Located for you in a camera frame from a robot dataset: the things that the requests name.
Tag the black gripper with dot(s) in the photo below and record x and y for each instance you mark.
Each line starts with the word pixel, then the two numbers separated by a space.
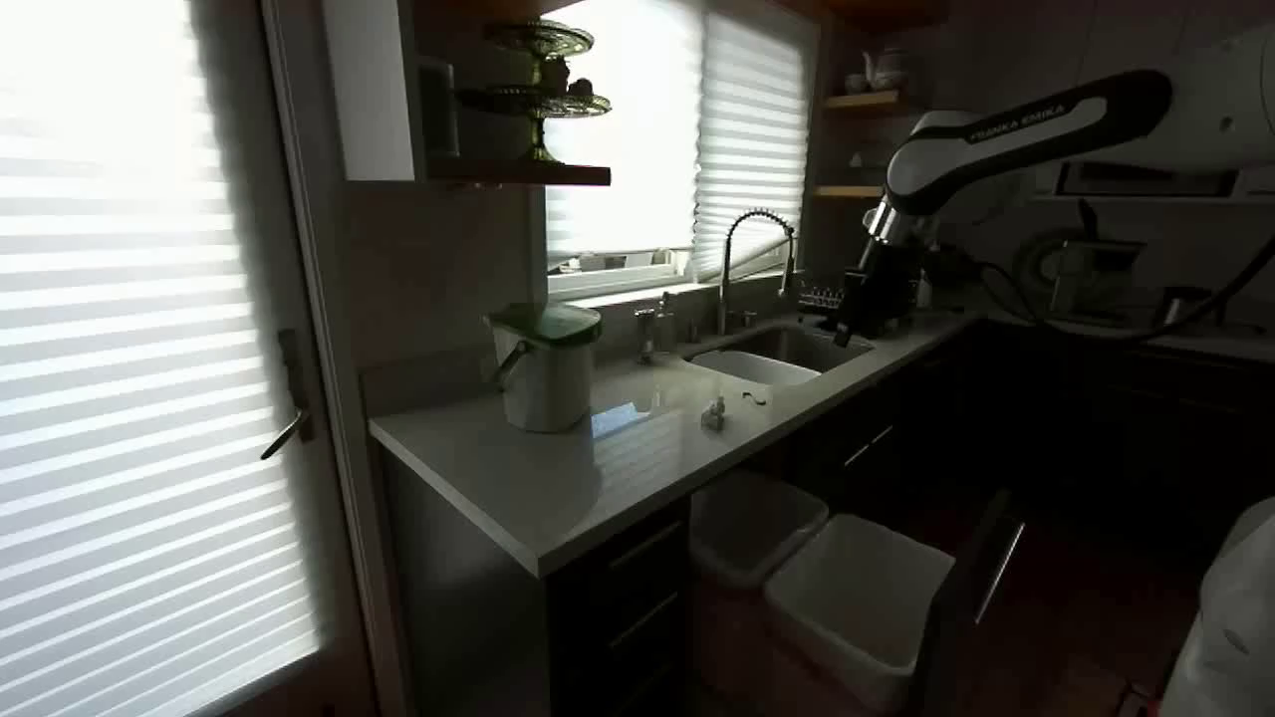
pixel 882 282

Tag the white paper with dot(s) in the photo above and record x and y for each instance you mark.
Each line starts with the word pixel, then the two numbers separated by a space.
pixel 714 417

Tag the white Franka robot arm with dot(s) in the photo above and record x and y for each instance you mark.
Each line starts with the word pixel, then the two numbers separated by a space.
pixel 1011 133

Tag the white lined trash bin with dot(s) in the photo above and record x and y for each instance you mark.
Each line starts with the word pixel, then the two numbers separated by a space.
pixel 751 529
pixel 857 599

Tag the light wooden corner shelf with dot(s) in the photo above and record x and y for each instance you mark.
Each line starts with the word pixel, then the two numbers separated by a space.
pixel 847 191
pixel 861 102

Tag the steel undermount sink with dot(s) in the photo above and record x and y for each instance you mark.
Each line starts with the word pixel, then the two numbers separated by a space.
pixel 783 349

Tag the chrome arched kitchen faucet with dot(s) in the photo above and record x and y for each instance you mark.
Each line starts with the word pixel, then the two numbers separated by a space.
pixel 760 260

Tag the small paper scrap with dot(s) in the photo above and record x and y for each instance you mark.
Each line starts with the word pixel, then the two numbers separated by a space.
pixel 755 397

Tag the dark countertop appliance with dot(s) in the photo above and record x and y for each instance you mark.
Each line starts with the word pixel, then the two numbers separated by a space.
pixel 1076 272

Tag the white slatted window blind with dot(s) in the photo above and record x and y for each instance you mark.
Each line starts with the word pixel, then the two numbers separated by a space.
pixel 751 133

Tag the white dishes on shelf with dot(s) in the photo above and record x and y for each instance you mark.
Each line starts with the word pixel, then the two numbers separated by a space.
pixel 880 68

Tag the small chrome soap dispenser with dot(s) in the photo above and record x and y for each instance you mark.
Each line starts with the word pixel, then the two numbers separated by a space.
pixel 650 324

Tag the white plain window shade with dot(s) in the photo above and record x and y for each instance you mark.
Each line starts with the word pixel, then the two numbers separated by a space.
pixel 622 133

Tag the white canister with green lid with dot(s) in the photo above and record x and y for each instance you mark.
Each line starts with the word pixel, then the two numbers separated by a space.
pixel 544 372

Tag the large white slatted door blind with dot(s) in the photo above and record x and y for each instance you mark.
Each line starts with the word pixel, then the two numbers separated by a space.
pixel 125 361

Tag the dark wooden wall shelf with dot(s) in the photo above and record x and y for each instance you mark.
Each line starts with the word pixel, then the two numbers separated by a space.
pixel 521 174

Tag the white upper wall cabinet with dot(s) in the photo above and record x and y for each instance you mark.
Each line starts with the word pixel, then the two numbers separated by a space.
pixel 374 84

